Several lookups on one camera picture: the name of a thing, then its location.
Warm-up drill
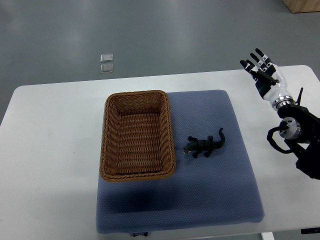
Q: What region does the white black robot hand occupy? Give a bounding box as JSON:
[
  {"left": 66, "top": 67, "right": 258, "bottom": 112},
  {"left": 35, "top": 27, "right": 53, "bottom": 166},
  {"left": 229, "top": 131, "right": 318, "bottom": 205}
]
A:
[{"left": 240, "top": 48, "right": 294, "bottom": 111}]

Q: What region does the dark green toy crocodile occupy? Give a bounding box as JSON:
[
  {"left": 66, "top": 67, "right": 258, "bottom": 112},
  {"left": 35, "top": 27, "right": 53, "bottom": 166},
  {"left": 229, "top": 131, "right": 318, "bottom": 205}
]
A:
[{"left": 183, "top": 127, "right": 226, "bottom": 159}]

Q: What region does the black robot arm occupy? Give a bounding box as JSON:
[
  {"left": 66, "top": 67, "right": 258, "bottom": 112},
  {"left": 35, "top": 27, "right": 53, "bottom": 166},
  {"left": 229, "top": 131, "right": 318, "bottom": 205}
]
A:
[{"left": 266, "top": 88, "right": 320, "bottom": 180}]

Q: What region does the brown wicker basket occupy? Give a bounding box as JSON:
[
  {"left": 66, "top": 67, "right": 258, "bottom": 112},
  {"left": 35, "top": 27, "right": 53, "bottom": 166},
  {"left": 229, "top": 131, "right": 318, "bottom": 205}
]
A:
[{"left": 99, "top": 90, "right": 176, "bottom": 182}]

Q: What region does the wooden box corner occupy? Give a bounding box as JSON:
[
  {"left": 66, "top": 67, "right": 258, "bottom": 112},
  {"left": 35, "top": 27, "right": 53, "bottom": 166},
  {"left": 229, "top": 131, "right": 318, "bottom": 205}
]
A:
[{"left": 282, "top": 0, "right": 320, "bottom": 14}]

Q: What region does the blue grey fabric mat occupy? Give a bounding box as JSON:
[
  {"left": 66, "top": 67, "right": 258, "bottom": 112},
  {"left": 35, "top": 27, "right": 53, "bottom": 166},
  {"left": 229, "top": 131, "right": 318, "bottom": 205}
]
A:
[{"left": 96, "top": 90, "right": 264, "bottom": 234}]

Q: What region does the black table control panel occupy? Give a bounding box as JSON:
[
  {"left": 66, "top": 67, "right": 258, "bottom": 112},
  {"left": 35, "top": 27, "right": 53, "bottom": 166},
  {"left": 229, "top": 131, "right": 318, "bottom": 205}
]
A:
[{"left": 300, "top": 227, "right": 320, "bottom": 235}]

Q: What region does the white table leg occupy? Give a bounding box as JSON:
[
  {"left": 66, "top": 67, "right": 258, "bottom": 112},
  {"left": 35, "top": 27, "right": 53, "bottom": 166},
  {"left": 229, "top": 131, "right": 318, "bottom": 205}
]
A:
[{"left": 261, "top": 232, "right": 275, "bottom": 240}]

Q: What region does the upper metal floor plate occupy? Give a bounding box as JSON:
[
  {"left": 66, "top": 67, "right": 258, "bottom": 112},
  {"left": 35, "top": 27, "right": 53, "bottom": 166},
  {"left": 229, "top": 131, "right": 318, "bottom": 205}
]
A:
[{"left": 100, "top": 53, "right": 114, "bottom": 63}]

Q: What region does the metal floor plate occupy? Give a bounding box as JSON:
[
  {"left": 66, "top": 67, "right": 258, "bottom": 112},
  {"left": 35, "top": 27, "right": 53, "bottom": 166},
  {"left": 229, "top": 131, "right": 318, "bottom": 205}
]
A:
[
  {"left": 100, "top": 53, "right": 114, "bottom": 63},
  {"left": 100, "top": 63, "right": 114, "bottom": 73}
]

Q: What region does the lower metal floor plate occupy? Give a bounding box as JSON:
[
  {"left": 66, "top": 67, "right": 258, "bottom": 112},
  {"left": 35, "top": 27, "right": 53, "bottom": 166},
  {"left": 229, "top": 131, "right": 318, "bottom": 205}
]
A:
[{"left": 100, "top": 63, "right": 114, "bottom": 73}]

